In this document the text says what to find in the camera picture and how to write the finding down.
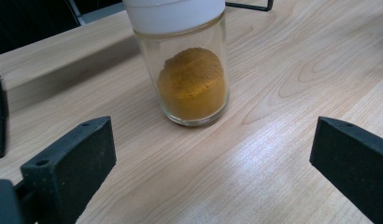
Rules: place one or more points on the orange powder glass jar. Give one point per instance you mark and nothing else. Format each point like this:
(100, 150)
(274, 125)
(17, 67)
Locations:
(192, 87)

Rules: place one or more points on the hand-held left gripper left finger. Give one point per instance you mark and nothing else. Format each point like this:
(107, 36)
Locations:
(71, 161)

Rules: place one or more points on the black two-tier rack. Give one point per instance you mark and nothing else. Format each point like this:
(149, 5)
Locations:
(268, 8)

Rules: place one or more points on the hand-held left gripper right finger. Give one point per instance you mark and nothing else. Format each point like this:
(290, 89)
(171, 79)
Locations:
(354, 168)

